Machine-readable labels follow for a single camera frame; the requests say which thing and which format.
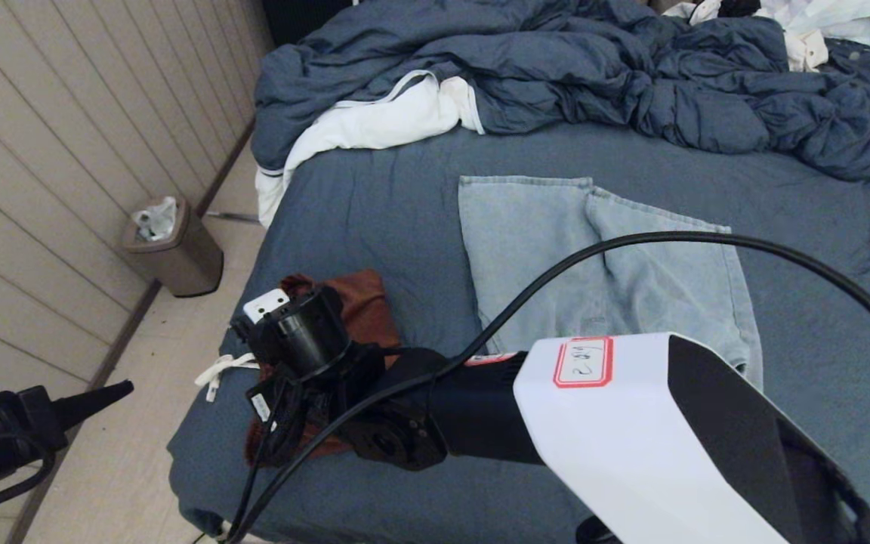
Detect light blue denim shorts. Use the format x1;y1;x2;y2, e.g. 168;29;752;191
458;175;764;390

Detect brown shorts with white print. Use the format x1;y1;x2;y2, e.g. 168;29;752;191
195;270;406;468

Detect black furniture panel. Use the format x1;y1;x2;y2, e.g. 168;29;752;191
261;0;360;48

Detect clear plastic bag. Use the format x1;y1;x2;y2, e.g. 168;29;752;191
131;196;177;243

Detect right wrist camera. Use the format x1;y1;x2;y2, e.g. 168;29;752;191
233;286;353;382

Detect white clothes pile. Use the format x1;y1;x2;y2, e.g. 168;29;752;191
662;0;870;73

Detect brown trash bin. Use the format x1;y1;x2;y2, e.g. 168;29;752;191
119;196;224;298

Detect crumpled blue duvet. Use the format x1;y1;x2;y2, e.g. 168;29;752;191
250;0;870;182

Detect bed with blue sheet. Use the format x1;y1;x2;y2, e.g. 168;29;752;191
167;121;870;544

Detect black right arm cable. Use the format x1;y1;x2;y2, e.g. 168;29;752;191
224;230;870;544

